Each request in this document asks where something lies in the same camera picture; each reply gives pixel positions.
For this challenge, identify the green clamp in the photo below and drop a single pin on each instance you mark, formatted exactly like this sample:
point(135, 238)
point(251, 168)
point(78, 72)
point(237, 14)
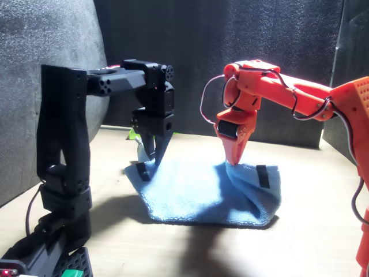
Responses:
point(72, 273)

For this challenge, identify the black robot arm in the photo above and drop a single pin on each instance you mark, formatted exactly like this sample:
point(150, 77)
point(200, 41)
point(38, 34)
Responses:
point(63, 130)

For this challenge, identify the light blue towel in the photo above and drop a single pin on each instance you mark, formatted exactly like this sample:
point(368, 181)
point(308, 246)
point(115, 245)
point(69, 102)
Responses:
point(196, 199)

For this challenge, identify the green triangular bracket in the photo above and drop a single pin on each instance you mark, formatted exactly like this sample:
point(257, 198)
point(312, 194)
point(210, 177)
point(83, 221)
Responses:
point(131, 135)

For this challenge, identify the grey curved foam sheet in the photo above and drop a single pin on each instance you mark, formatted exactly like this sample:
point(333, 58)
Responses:
point(29, 34)

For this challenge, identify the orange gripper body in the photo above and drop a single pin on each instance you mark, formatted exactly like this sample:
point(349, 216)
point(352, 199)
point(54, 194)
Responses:
point(233, 119)

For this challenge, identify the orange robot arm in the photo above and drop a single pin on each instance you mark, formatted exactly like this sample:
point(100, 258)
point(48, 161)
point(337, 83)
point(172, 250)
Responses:
point(302, 95)

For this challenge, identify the black tape strip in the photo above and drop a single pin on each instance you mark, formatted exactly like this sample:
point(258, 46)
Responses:
point(263, 176)
point(142, 171)

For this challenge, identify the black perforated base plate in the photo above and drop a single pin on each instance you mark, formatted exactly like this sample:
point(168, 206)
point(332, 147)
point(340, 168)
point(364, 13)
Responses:
point(76, 259)

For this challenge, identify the black foam panel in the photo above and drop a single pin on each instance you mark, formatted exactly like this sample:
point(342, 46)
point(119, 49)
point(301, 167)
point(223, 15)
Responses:
point(216, 34)
point(348, 43)

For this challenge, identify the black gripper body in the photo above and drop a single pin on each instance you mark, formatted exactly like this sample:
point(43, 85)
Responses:
point(155, 124)

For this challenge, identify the red-lit motor controller board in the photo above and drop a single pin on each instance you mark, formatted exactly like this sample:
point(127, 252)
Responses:
point(8, 269)

